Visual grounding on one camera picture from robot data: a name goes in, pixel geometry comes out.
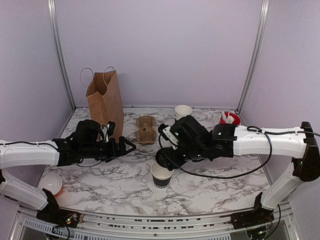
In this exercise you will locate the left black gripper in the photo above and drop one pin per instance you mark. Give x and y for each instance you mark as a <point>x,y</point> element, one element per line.
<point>121,151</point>

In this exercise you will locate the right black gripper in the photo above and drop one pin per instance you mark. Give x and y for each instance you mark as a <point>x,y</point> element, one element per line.
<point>175,160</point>

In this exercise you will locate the black paper coffee cup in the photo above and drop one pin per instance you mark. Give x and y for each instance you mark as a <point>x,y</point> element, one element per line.
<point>161,176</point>

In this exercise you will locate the black plastic cup lid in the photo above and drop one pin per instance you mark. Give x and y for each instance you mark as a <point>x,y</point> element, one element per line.
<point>164,156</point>

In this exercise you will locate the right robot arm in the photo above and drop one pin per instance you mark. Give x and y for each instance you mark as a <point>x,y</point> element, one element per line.
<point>299,143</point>

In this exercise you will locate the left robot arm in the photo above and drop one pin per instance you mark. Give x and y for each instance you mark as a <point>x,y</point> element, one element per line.
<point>56,152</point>

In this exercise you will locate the brown cardboard cup carrier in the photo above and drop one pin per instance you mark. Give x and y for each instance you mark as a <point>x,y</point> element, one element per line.
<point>146,134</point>

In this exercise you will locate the stack of paper cups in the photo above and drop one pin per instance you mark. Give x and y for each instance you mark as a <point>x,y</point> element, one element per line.
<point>181,111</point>

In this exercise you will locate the red cylindrical container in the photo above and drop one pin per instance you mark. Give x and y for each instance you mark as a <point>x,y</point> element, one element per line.
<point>238,120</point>

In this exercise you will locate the brown paper bag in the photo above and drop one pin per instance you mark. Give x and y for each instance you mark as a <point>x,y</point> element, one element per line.
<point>104,100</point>

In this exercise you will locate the white and orange bowl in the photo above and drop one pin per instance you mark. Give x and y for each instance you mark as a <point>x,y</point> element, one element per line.
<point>53,183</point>

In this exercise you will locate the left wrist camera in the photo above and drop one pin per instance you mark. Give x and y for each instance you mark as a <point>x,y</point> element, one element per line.
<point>108,130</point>

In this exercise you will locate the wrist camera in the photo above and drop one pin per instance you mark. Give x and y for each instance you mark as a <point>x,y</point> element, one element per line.
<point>164,131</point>
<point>108,130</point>

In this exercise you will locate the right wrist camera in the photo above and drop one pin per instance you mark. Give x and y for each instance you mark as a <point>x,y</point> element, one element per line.
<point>164,131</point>

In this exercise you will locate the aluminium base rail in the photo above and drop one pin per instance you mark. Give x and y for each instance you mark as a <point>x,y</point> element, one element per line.
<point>100,226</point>

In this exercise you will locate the right aluminium frame post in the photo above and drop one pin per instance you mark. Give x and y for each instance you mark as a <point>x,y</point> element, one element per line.
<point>260,33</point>

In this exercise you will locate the aluminium frame post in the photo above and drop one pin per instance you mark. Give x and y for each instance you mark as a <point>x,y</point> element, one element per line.
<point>260,33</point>
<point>59,52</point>

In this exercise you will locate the left aluminium frame post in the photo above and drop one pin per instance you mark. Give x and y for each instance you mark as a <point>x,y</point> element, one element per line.
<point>59,52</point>

